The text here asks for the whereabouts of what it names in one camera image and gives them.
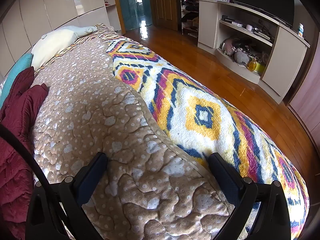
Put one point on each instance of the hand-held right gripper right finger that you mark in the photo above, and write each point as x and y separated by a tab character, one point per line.
225	180

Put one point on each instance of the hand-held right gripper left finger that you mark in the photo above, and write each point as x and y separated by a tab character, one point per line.
92	177

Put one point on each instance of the maroon puffer jacket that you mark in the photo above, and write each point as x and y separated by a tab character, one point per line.
17	110

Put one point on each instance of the beige quilted bedspread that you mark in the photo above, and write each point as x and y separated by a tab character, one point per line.
100	120

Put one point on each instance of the patterned fleece blanket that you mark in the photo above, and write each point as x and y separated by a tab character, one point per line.
200	105

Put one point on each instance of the yellow container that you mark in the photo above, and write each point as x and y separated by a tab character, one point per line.
255	66

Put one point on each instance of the small grey plush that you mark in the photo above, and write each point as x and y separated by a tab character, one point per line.
241	57

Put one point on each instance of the pink wardrobe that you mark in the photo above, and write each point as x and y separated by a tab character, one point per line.
307	85

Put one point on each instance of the pink soft bag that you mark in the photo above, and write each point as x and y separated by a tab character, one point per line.
228	46

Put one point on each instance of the teal pillow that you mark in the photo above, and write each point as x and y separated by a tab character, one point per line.
21	63

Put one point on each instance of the cream pillow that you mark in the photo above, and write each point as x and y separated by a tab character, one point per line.
53	43

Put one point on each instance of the grey plush toy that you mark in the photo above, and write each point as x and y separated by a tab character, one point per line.
80	30

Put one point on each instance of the white television cabinet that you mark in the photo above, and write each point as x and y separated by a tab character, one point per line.
207	25

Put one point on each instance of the blue and white box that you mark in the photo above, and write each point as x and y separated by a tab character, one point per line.
301	30

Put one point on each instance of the cluttered shoe rack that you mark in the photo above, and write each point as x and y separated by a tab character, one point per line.
190	12

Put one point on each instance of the teal glass door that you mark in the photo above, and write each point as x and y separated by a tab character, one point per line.
130	5

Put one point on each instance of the glossy white wardrobe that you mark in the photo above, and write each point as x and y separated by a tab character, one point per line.
50	2

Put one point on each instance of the wooden door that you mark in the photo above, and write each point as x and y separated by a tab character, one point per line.
163	2

